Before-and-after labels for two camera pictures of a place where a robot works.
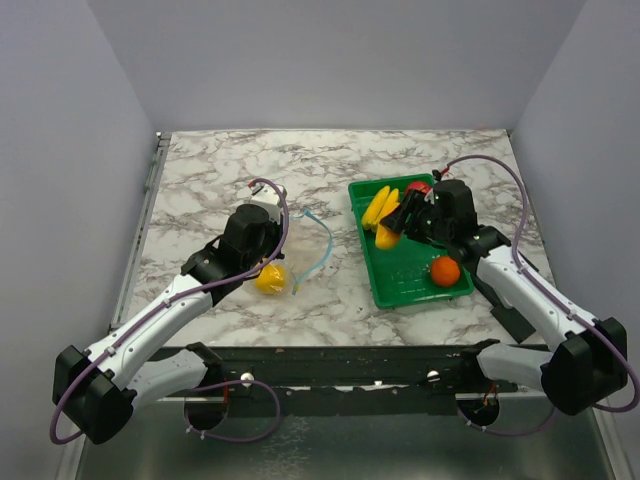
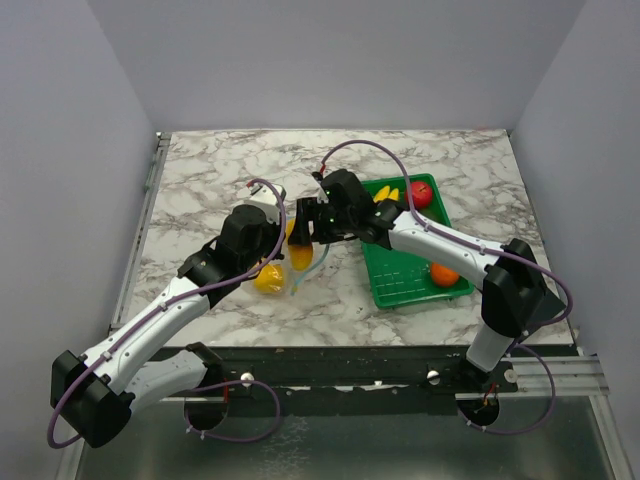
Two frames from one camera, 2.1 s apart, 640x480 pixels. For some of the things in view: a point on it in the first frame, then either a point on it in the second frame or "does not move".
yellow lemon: x=271 y=280 does not move
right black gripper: x=396 y=221 to x=309 y=209
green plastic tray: x=400 y=276 does not move
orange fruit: x=445 y=271 does not move
